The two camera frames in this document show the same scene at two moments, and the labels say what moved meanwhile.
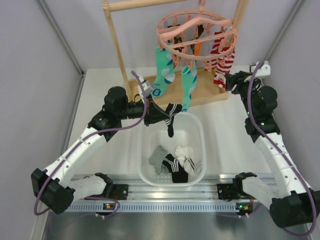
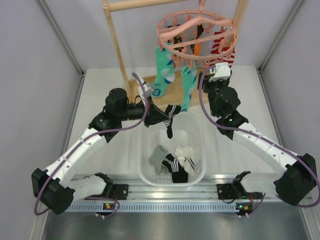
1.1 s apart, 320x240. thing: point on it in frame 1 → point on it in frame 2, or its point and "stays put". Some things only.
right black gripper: (237, 79) → (207, 84)
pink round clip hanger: (196, 35) stays put
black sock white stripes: (171, 110) stays put
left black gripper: (154, 113) stays put
